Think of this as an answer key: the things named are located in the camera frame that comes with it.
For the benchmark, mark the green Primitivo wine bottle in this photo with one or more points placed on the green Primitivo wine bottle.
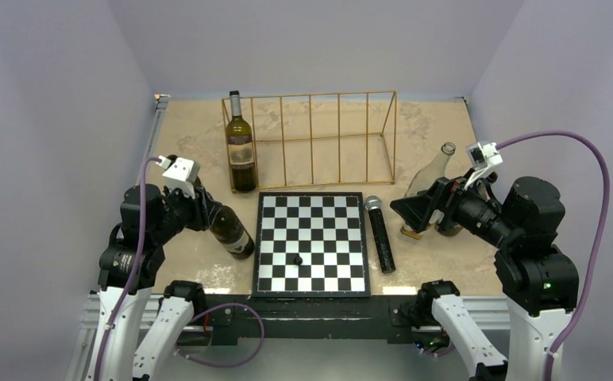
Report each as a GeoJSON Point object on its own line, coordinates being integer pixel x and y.
{"type": "Point", "coordinates": [241, 154]}

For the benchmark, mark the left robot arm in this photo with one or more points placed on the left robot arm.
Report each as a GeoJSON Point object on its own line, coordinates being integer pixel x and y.
{"type": "Point", "coordinates": [150, 218]}

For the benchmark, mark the black chess pawn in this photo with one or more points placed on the black chess pawn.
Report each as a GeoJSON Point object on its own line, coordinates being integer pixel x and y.
{"type": "Point", "coordinates": [296, 260]}

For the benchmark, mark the black handheld microphone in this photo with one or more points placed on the black handheld microphone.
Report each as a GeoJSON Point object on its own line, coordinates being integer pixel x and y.
{"type": "Point", "coordinates": [373, 206]}

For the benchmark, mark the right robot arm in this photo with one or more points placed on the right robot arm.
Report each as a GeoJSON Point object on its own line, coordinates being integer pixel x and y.
{"type": "Point", "coordinates": [540, 283]}

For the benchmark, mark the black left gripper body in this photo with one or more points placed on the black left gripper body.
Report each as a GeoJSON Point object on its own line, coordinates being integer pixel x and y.
{"type": "Point", "coordinates": [185, 211]}

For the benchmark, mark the clear square liquor bottle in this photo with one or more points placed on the clear square liquor bottle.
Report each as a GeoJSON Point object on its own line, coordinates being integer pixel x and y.
{"type": "Point", "coordinates": [407, 231]}

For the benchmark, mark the dark green wine bottle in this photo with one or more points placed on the dark green wine bottle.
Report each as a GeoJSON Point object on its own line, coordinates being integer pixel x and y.
{"type": "Point", "coordinates": [229, 231]}

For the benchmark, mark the black white chessboard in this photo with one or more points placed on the black white chessboard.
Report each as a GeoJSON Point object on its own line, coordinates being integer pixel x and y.
{"type": "Point", "coordinates": [327, 230]}

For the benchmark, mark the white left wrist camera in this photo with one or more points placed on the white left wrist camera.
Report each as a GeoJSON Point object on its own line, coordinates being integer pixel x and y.
{"type": "Point", "coordinates": [180, 175]}

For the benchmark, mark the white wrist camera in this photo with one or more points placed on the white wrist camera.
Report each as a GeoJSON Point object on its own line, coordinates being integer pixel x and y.
{"type": "Point", "coordinates": [485, 158]}
{"type": "Point", "coordinates": [180, 175]}

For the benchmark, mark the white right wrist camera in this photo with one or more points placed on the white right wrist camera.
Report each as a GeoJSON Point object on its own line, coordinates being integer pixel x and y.
{"type": "Point", "coordinates": [485, 158]}

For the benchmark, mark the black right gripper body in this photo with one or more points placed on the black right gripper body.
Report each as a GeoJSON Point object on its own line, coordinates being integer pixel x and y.
{"type": "Point", "coordinates": [463, 202]}

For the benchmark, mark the dark bottle far right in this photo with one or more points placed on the dark bottle far right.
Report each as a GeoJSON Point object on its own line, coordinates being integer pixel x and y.
{"type": "Point", "coordinates": [448, 229]}

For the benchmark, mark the clear empty glass bottle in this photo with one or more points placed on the clear empty glass bottle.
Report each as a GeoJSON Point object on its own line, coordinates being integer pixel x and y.
{"type": "Point", "coordinates": [425, 177]}

